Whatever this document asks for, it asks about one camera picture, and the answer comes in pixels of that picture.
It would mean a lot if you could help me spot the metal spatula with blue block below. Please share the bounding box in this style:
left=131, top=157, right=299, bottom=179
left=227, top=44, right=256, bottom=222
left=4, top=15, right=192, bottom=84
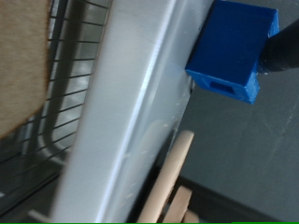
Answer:
left=184, top=0, right=299, bottom=105

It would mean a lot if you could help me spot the silver toaster oven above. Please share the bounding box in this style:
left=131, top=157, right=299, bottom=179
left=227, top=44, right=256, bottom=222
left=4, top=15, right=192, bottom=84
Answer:
left=0, top=0, right=216, bottom=224

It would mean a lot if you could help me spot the wire oven rack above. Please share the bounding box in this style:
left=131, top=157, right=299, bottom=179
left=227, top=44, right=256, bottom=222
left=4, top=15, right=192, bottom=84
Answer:
left=0, top=0, right=110, bottom=216

